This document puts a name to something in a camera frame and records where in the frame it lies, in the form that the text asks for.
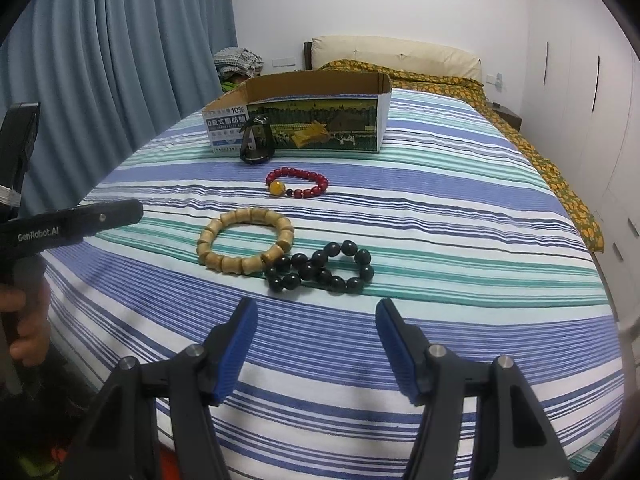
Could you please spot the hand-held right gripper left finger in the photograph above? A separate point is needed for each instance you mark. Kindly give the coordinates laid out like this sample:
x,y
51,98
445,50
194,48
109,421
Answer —
x,y
232,355

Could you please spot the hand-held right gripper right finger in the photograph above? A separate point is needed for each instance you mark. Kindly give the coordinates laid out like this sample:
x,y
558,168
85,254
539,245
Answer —
x,y
400,355

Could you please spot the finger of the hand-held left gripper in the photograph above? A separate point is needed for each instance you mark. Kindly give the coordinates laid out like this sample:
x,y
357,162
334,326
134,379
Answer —
x,y
110,217
20,145

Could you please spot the black wrist watch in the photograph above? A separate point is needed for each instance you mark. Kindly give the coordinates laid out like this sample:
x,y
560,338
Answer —
x,y
256,140

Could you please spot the printed cardboard box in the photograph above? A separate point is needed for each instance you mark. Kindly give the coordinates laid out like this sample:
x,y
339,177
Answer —
x,y
325,120

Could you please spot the person's left hand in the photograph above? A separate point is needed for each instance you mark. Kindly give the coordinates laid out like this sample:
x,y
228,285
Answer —
x,y
35,330

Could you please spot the striped blue green bedsheet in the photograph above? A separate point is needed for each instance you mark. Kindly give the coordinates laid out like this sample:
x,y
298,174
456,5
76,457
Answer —
x,y
450,260

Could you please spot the blue grey curtain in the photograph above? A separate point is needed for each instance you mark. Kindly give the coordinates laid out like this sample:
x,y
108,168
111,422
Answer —
x,y
125,60

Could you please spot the pile of clothes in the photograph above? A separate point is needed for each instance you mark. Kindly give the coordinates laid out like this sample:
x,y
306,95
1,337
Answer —
x,y
237,62

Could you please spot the yellow floral blanket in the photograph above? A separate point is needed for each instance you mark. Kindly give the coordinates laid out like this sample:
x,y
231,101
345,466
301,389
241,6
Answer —
x,y
550,170

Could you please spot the dark wooden headboard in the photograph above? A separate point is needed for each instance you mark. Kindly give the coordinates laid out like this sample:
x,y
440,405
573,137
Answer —
x,y
308,55

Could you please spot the dark wooden nightstand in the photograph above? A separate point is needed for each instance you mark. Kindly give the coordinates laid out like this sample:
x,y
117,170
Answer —
x,y
510,117

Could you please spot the cream padded headboard cushion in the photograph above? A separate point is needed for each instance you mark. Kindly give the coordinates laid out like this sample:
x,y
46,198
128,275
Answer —
x,y
400,55

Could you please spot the white wardrobe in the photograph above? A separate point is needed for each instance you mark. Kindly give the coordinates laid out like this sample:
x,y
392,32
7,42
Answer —
x,y
580,85

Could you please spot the white wall switch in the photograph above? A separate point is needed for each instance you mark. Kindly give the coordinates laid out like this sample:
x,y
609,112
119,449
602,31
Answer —
x,y
283,63

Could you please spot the white wall socket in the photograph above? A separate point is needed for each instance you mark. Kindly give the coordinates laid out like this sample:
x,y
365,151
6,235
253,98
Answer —
x,y
494,81

